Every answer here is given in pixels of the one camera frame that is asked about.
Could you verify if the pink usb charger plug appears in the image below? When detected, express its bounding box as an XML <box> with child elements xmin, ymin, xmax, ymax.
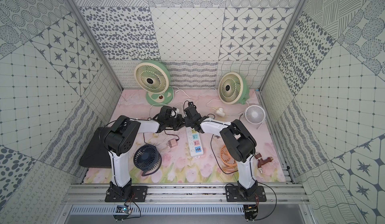
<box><xmin>167</xmin><ymin>139</ymin><xmax>177</xmax><ymax>148</ymax></box>

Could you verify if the white power strip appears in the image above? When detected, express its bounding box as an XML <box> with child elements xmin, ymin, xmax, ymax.
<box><xmin>186</xmin><ymin>127</ymin><xmax>204</xmax><ymax>158</ymax></box>

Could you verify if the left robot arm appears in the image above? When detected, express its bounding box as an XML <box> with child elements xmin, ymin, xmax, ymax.
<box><xmin>99</xmin><ymin>106</ymin><xmax>184</xmax><ymax>188</ymax></box>

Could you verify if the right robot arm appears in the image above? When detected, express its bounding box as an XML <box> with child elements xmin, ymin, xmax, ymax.
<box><xmin>183</xmin><ymin>102</ymin><xmax>258</xmax><ymax>191</ymax></box>

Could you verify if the green cream fan left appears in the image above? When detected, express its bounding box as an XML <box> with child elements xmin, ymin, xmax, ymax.
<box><xmin>134</xmin><ymin>60</ymin><xmax>174</xmax><ymax>106</ymax></box>

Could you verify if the green cream fan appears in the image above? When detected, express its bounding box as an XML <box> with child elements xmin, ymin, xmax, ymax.
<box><xmin>134</xmin><ymin>60</ymin><xmax>174</xmax><ymax>106</ymax></box>
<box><xmin>218</xmin><ymin>72</ymin><xmax>250</xmax><ymax>105</ymax></box>

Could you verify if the navy blue desk fan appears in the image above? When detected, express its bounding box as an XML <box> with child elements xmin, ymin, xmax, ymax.
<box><xmin>133</xmin><ymin>144</ymin><xmax>162</xmax><ymax>176</ymax></box>

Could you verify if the green cream fan right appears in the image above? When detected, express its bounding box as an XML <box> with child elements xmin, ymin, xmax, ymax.
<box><xmin>218</xmin><ymin>72</ymin><xmax>250</xmax><ymax>105</ymax></box>

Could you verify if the orange desk fan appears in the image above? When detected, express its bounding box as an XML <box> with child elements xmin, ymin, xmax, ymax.
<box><xmin>220</xmin><ymin>145</ymin><xmax>238</xmax><ymax>173</ymax></box>

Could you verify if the small white desk fan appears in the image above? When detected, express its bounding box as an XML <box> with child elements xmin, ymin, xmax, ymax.
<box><xmin>244</xmin><ymin>105</ymin><xmax>266</xmax><ymax>128</ymax></box>

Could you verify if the black flat box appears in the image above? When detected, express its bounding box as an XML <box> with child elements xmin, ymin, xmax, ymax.
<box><xmin>79</xmin><ymin>127</ymin><xmax>111</xmax><ymax>168</ymax></box>

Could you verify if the brown small object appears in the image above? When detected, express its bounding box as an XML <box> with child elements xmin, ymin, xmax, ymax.
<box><xmin>255</xmin><ymin>152</ymin><xmax>274</xmax><ymax>174</ymax></box>

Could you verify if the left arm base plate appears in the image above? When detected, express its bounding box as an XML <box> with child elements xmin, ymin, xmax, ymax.
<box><xmin>105</xmin><ymin>184</ymin><xmax>148</xmax><ymax>203</ymax></box>

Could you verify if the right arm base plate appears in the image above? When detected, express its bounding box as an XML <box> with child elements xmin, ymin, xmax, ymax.
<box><xmin>225</xmin><ymin>184</ymin><xmax>267</xmax><ymax>203</ymax></box>

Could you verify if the aluminium rail frame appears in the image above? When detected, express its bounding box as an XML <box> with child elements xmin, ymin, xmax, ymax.
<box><xmin>63</xmin><ymin>183</ymin><xmax>310</xmax><ymax>205</ymax></box>

